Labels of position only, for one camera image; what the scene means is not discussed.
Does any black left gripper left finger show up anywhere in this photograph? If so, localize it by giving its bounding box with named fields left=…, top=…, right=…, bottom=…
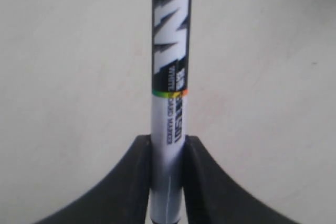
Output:
left=39, top=135, right=151, bottom=223

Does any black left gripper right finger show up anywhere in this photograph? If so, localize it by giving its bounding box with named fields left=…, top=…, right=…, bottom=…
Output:
left=182, top=135, right=295, bottom=223

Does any black and white whiteboard marker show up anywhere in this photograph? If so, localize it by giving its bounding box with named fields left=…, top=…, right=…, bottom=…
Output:
left=150, top=0, right=192, bottom=223

